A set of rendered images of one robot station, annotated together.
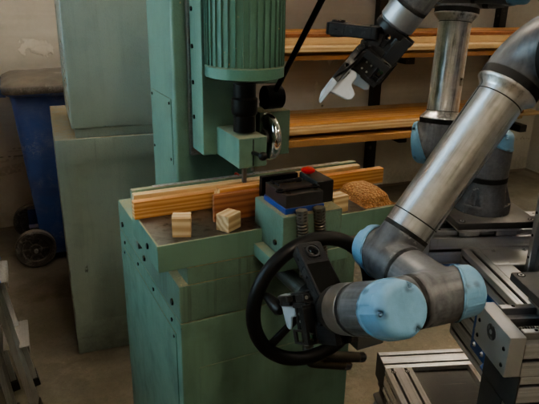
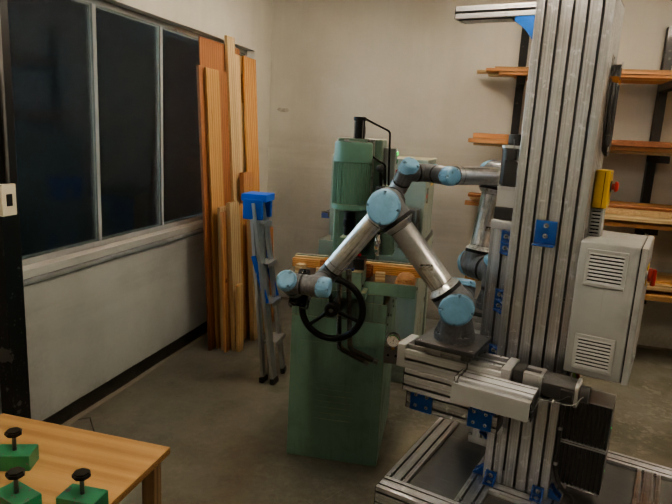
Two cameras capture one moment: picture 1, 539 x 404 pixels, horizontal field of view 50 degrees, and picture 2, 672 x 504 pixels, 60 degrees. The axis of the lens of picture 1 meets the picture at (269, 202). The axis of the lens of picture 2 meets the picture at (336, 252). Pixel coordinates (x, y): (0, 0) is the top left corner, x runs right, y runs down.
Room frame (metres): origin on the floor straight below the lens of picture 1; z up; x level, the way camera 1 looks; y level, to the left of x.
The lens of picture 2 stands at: (-0.91, -1.52, 1.55)
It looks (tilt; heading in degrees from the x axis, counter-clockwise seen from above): 12 degrees down; 37
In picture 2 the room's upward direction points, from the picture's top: 3 degrees clockwise
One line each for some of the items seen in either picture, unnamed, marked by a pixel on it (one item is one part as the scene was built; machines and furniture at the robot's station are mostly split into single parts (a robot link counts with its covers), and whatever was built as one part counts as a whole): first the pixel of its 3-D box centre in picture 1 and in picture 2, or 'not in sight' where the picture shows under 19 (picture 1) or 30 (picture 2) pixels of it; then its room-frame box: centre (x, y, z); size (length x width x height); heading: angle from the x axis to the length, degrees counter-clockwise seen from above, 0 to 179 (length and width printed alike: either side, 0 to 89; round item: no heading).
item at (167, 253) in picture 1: (278, 226); (350, 283); (1.23, -0.02, 0.87); 0.61 x 0.30 x 0.06; 116
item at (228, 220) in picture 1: (228, 220); not in sight; (1.14, 0.09, 0.92); 0.04 x 0.03 x 0.04; 147
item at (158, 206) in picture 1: (269, 190); (360, 267); (1.33, 0.00, 0.92); 0.67 x 0.02 x 0.04; 116
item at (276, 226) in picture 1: (297, 221); (348, 277); (1.15, -0.06, 0.92); 0.15 x 0.13 x 0.09; 116
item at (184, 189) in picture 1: (255, 187); (355, 265); (1.34, 0.03, 0.93); 0.60 x 0.02 x 0.05; 116
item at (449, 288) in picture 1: (433, 290); (316, 285); (0.71, -0.23, 0.99); 0.11 x 0.11 x 0.08; 24
